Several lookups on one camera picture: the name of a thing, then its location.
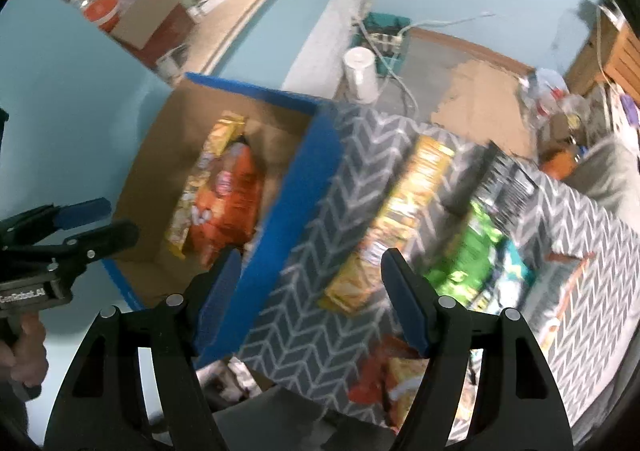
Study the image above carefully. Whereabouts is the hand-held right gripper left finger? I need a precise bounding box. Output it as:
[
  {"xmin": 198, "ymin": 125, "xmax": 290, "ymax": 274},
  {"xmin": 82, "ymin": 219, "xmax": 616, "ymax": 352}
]
[{"xmin": 44, "ymin": 247, "xmax": 243, "ymax": 451}]

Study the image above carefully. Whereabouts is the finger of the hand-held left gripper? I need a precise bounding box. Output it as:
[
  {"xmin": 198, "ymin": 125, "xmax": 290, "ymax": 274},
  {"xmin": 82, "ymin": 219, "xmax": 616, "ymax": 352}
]
[
  {"xmin": 0, "ymin": 197, "xmax": 112, "ymax": 248},
  {"xmin": 46, "ymin": 221, "xmax": 140, "ymax": 278}
]

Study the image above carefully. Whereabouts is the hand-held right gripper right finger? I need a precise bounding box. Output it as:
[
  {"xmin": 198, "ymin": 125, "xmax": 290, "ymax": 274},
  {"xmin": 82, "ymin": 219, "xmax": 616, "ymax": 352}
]
[{"xmin": 381, "ymin": 247, "xmax": 576, "ymax": 451}]

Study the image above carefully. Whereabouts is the red snack packet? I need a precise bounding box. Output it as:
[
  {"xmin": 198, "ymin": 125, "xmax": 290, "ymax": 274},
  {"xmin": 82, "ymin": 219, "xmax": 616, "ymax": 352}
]
[{"xmin": 347, "ymin": 336, "xmax": 431, "ymax": 432}]

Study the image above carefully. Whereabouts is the green snack packet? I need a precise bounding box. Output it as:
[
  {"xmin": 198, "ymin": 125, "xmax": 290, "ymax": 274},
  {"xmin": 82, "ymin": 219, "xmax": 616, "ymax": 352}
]
[{"xmin": 422, "ymin": 203, "xmax": 503, "ymax": 303}]

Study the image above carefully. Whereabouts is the cardboard box with blue edges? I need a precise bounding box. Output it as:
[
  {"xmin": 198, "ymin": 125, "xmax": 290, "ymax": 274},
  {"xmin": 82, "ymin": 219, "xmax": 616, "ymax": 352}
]
[{"xmin": 102, "ymin": 72, "xmax": 346, "ymax": 369}]

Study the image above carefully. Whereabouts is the long yellow snack packet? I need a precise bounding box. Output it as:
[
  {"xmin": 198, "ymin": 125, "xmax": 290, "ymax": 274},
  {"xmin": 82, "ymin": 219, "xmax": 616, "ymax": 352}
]
[{"xmin": 317, "ymin": 135, "xmax": 456, "ymax": 314}]

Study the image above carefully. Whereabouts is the black snack packet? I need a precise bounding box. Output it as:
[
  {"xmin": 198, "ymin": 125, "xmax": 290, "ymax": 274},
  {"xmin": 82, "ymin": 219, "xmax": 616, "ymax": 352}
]
[{"xmin": 470, "ymin": 141, "xmax": 541, "ymax": 238}]

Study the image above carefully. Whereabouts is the person's left forearm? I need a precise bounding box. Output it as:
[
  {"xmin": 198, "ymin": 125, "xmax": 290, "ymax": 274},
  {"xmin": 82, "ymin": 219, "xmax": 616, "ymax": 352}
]
[{"xmin": 0, "ymin": 378, "xmax": 43, "ymax": 437}]

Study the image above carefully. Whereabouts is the person's left hand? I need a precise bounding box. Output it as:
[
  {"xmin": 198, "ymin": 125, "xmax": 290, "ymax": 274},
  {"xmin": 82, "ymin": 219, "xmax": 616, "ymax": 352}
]
[{"xmin": 0, "ymin": 313, "xmax": 49, "ymax": 389}]

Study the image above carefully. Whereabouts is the crumpled white paper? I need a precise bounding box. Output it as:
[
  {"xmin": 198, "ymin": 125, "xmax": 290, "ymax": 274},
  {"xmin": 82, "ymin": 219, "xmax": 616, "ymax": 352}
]
[{"xmin": 205, "ymin": 356, "xmax": 272, "ymax": 408}]

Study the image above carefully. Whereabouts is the pale yellow patterned snack packet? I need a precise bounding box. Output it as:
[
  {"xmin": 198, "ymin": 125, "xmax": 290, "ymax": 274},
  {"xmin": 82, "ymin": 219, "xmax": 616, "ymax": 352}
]
[{"xmin": 165, "ymin": 156, "xmax": 211, "ymax": 258}]

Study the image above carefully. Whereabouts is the light blue snack packet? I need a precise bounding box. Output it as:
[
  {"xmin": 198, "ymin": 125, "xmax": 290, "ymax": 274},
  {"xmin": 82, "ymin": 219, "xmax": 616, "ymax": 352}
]
[{"xmin": 475, "ymin": 241, "xmax": 534, "ymax": 313}]

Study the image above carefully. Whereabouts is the grey chevron cloth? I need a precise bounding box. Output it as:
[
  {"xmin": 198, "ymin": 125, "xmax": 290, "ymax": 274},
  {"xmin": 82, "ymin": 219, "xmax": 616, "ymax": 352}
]
[{"xmin": 237, "ymin": 103, "xmax": 640, "ymax": 432}]

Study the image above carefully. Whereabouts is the white and orange snack packet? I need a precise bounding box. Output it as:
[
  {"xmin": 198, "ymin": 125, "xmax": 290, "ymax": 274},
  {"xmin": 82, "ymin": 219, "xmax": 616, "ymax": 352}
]
[{"xmin": 520, "ymin": 251, "xmax": 597, "ymax": 353}]

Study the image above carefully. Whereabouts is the small yellow snack packet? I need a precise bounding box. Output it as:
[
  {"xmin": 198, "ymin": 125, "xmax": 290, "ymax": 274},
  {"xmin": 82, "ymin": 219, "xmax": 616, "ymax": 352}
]
[{"xmin": 202, "ymin": 113, "xmax": 248, "ymax": 159}]

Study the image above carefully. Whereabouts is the small white container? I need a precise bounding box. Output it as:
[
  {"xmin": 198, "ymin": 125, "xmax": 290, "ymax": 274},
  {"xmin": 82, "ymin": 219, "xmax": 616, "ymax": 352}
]
[{"xmin": 157, "ymin": 46, "xmax": 189, "ymax": 82}]

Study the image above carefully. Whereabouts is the orange and white jar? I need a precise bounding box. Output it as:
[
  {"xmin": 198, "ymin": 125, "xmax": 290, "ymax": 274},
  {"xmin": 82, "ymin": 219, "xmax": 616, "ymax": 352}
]
[{"xmin": 82, "ymin": 0, "xmax": 121, "ymax": 32}]

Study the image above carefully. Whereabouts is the orange plastic bag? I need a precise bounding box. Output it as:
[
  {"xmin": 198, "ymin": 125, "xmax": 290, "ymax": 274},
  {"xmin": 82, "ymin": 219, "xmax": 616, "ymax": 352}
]
[{"xmin": 542, "ymin": 148, "xmax": 581, "ymax": 180}]

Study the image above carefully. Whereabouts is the brown cardboard box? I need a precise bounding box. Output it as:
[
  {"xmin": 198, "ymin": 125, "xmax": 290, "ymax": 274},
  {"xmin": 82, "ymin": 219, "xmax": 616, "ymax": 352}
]
[{"xmin": 110, "ymin": 0, "xmax": 198, "ymax": 52}]

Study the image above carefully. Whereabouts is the cardboard floor sheet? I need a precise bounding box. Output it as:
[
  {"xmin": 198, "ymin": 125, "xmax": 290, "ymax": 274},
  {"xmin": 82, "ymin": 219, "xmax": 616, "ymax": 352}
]
[{"xmin": 430, "ymin": 58, "xmax": 541, "ymax": 158}]

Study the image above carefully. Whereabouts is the grey jacket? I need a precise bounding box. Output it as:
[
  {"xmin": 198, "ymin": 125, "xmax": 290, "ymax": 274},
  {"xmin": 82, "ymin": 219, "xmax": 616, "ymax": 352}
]
[{"xmin": 565, "ymin": 136, "xmax": 640, "ymax": 228}]

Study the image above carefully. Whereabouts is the pile of plastic bottles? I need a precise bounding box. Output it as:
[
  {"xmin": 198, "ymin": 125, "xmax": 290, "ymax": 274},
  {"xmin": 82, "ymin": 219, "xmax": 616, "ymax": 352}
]
[{"xmin": 520, "ymin": 68, "xmax": 601, "ymax": 152}]

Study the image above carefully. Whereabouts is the white power strip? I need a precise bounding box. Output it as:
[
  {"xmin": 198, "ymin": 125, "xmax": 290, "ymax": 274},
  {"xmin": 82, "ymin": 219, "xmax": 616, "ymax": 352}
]
[{"xmin": 370, "ymin": 33, "xmax": 404, "ymax": 52}]

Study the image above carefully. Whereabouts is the teal basket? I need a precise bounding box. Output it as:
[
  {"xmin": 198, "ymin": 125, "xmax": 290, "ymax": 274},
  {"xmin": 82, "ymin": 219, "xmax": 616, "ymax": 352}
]
[{"xmin": 350, "ymin": 13, "xmax": 412, "ymax": 78}]

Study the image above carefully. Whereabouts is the white printed bag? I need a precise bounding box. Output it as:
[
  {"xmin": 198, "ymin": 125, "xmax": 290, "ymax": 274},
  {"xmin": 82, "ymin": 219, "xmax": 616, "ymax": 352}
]
[{"xmin": 597, "ymin": 81, "xmax": 640, "ymax": 136}]

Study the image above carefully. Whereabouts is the wooden shelf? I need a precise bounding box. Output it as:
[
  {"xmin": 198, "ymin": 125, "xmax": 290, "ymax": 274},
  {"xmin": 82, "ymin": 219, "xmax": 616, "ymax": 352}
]
[{"xmin": 565, "ymin": 6, "xmax": 640, "ymax": 98}]

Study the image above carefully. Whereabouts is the thin white cable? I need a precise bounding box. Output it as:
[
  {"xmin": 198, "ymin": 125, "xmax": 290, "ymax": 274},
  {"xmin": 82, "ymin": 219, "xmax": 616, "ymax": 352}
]
[{"xmin": 399, "ymin": 12, "xmax": 496, "ymax": 39}]

